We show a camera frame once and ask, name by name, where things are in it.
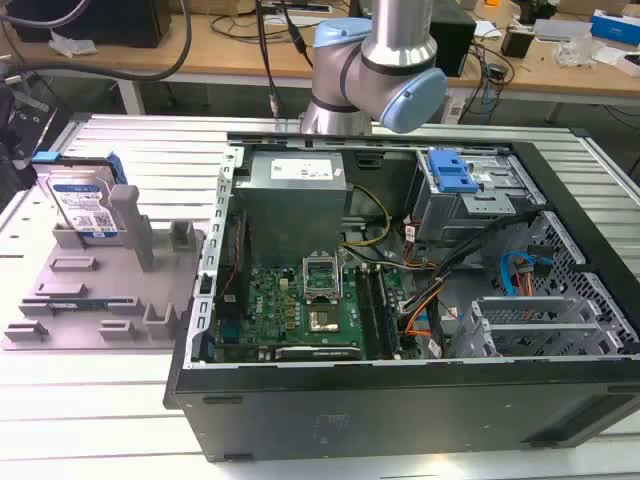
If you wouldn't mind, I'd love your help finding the black computer tower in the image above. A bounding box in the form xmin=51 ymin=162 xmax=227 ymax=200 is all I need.
xmin=429 ymin=6 xmax=477 ymax=78

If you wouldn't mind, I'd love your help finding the grey power supply unit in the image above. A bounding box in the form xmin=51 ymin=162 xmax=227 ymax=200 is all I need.
xmin=232 ymin=151 xmax=354 ymax=267

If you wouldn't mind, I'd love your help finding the wooden desk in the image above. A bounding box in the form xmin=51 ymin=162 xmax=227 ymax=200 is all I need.
xmin=0 ymin=0 xmax=640 ymax=96

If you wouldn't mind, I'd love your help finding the CPU socket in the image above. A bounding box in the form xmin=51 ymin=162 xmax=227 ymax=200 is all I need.
xmin=307 ymin=308 xmax=343 ymax=335

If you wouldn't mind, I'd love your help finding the black open PC case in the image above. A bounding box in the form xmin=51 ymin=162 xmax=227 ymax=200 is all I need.
xmin=163 ymin=130 xmax=640 ymax=464

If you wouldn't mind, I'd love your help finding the black box on desk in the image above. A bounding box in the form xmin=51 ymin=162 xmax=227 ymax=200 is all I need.
xmin=10 ymin=0 xmax=172 ymax=50

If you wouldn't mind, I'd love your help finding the black chipset heatsink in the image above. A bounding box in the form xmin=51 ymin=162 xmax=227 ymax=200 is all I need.
xmin=215 ymin=293 xmax=242 ymax=345

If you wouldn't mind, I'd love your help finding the silver drive cage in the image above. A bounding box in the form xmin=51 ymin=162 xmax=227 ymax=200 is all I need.
xmin=404 ymin=147 xmax=546 ymax=246

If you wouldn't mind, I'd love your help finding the grey parts rack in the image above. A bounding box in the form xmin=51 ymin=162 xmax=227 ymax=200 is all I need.
xmin=1 ymin=184 xmax=208 ymax=353

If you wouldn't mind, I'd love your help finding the black cable with connector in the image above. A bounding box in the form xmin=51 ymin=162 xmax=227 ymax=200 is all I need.
xmin=254 ymin=0 xmax=316 ymax=119

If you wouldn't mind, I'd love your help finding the thick grey cable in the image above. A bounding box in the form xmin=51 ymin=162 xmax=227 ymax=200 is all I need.
xmin=0 ymin=0 xmax=194 ymax=84

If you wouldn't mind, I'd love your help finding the blue white cardboard box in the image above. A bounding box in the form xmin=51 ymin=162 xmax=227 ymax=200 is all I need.
xmin=589 ymin=8 xmax=640 ymax=42

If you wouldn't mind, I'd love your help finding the black RAM slot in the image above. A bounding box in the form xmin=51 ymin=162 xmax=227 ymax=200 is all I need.
xmin=375 ymin=266 xmax=401 ymax=357
xmin=355 ymin=266 xmax=380 ymax=360

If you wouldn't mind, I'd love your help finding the blue drive bay latch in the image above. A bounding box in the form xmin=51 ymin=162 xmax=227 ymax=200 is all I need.
xmin=427 ymin=147 xmax=477 ymax=194

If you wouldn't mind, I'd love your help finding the RAM stick in rack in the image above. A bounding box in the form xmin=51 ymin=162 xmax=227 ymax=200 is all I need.
xmin=45 ymin=299 xmax=136 ymax=310

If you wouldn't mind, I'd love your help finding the socket cover metal frame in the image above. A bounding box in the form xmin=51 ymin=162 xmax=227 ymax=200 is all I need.
xmin=301 ymin=256 xmax=346 ymax=306

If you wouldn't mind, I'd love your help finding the green motherboard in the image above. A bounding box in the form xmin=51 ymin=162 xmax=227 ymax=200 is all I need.
xmin=214 ymin=259 xmax=401 ymax=362

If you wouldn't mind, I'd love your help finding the blue SATA wire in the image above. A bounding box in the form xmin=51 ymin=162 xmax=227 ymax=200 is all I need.
xmin=498 ymin=244 xmax=552 ymax=300

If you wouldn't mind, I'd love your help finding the black graphics card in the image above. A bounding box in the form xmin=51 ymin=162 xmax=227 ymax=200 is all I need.
xmin=273 ymin=344 xmax=361 ymax=362

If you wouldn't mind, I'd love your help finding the hard disk in blue carrier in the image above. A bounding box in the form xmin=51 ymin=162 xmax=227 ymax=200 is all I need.
xmin=32 ymin=151 xmax=129 ymax=246

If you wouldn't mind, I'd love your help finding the small black cube device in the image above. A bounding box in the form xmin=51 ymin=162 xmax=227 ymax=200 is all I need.
xmin=500 ymin=25 xmax=535 ymax=58

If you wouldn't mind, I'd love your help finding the orange wire bundle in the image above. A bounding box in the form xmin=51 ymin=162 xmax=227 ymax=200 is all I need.
xmin=402 ymin=279 xmax=446 ymax=341

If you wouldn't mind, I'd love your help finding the yellow black power wire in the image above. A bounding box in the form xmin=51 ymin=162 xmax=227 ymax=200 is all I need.
xmin=338 ymin=184 xmax=392 ymax=248

